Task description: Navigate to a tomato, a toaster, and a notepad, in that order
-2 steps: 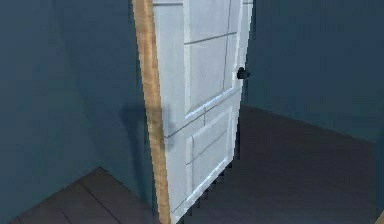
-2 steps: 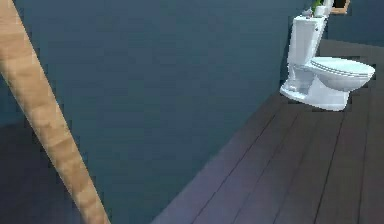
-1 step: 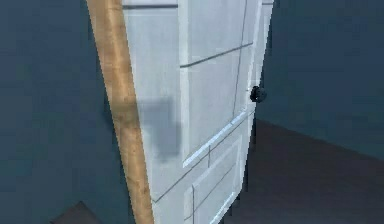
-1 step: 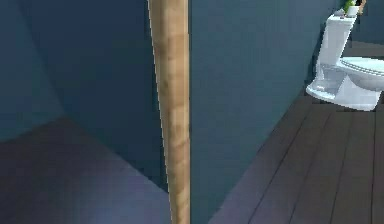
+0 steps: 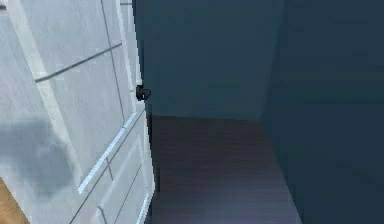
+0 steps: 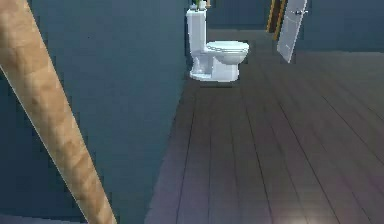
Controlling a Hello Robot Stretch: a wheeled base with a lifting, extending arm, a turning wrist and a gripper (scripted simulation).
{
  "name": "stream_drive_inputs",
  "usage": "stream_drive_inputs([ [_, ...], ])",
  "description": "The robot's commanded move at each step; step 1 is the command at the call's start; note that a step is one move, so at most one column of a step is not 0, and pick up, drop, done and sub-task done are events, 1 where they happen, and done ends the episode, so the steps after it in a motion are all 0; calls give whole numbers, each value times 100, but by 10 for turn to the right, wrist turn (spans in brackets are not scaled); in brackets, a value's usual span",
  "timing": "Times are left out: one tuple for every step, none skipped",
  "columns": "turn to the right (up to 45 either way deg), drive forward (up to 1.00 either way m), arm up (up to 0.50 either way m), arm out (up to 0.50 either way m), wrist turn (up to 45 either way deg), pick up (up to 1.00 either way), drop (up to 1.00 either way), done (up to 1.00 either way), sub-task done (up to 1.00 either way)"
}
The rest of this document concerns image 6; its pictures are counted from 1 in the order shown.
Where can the white room door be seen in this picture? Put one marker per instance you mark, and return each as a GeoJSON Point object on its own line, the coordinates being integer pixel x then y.
{"type": "Point", "coordinates": [290, 30]}

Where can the small items on toilet tank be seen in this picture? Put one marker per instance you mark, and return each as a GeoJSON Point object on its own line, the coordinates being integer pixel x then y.
{"type": "Point", "coordinates": [199, 4]}

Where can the light wooden beam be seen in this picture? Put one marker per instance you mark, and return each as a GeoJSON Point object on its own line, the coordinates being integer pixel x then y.
{"type": "Point", "coordinates": [46, 110]}

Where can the white toilet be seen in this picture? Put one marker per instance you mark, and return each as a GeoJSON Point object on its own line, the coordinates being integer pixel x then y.
{"type": "Point", "coordinates": [213, 53]}

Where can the yellow black door frame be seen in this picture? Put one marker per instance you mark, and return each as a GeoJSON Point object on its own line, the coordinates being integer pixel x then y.
{"type": "Point", "coordinates": [275, 16]}

